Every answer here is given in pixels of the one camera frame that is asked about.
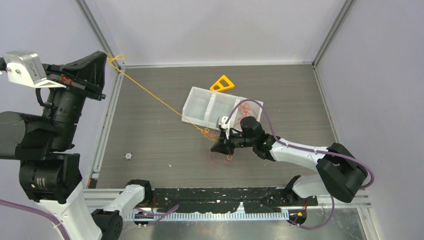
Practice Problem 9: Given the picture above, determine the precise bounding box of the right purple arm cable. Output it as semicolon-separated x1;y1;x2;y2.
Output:
225;98;376;231

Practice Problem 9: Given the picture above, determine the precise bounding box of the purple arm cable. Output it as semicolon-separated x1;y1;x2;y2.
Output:
0;198;72;240
225;98;376;231

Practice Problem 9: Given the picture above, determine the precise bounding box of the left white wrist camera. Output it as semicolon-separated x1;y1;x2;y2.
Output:
3;51;66;89

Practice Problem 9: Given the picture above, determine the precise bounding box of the yellow triangular plastic piece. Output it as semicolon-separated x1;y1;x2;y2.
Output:
209;75;235;92

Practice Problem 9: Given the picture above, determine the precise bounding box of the white three-compartment tray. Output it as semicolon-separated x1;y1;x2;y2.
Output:
181;86;263;131

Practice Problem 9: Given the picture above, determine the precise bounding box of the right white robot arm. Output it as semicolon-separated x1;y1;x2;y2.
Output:
210;116;370;205

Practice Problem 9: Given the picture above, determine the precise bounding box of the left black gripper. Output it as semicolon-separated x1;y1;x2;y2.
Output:
36;46;106;145

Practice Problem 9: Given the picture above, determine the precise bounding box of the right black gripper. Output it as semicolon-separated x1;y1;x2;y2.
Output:
212;126;256;156

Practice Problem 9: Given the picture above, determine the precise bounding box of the pink cable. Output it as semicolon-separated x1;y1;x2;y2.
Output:
208;153;229;167

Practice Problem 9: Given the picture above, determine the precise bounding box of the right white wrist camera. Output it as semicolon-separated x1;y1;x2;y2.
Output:
217;116;231;140

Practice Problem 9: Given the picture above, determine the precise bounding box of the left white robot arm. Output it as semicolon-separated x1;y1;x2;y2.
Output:
0;51;154;240

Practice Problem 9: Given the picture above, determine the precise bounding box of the yellow cable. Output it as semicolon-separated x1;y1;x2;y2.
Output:
105;52;233;162

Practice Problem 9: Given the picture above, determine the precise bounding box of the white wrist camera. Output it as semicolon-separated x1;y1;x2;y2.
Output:
3;51;66;89
217;116;231;140

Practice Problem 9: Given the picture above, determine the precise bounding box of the white slotted cable duct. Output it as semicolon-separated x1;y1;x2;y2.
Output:
127;211;299;222

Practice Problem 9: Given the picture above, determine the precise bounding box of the dark red-orange cable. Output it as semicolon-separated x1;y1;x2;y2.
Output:
238;101;263;123

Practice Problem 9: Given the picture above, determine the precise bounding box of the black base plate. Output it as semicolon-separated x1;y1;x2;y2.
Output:
139;187;318;214

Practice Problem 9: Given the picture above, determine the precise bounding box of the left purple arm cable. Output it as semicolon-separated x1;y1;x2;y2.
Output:
0;198;72;240

